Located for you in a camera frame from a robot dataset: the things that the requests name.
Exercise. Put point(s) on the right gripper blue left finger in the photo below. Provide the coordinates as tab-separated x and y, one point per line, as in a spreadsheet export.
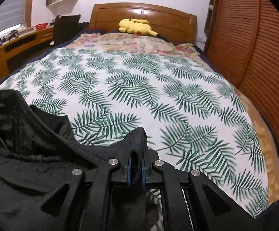
129	170

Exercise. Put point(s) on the long wooden desk cabinet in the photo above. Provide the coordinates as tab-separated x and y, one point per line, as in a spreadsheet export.
17	52

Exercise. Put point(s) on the yellow Pikachu plush toy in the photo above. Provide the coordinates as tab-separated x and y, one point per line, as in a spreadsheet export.
137	27

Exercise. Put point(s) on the red basket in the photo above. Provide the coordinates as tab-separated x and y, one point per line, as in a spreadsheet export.
41	26

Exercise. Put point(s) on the grey window blind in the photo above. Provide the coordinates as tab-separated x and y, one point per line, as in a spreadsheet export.
12	13

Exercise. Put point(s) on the palm leaf print bedsheet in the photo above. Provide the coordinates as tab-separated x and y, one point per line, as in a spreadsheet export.
192	116

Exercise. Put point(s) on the brown louvered wardrobe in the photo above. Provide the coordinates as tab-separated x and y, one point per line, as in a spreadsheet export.
244	47

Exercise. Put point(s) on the black gadget on desk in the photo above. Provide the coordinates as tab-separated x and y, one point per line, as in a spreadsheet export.
8	37

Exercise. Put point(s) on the black jacket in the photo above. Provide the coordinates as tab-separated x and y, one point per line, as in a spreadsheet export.
38	151

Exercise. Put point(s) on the dark wooden chair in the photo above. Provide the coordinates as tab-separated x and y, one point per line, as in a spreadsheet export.
65	28

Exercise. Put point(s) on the wooden bed headboard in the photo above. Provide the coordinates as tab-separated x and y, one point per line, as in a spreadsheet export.
176	26

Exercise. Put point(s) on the floral quilt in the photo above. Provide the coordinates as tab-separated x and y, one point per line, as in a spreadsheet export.
134	44

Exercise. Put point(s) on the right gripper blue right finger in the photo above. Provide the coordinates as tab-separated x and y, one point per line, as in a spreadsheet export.
143	170

